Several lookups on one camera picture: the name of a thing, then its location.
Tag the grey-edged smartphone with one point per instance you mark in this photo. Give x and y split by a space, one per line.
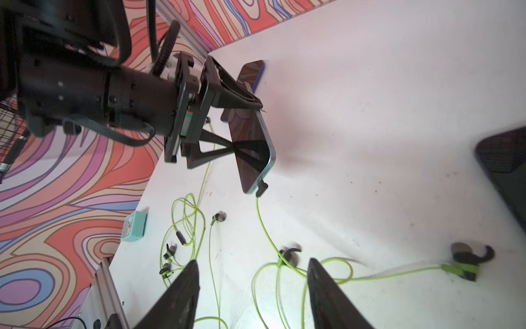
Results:
253 148

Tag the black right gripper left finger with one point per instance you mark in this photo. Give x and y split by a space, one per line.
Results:
177 307

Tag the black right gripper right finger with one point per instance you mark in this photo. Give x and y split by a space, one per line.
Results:
331 308

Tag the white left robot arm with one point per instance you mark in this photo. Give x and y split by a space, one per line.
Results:
65 63

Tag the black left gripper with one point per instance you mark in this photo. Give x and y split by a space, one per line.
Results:
188 136

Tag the black smartphone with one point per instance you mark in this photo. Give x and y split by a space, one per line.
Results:
502 157

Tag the mint alarm clock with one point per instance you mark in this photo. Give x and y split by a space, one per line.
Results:
134 226

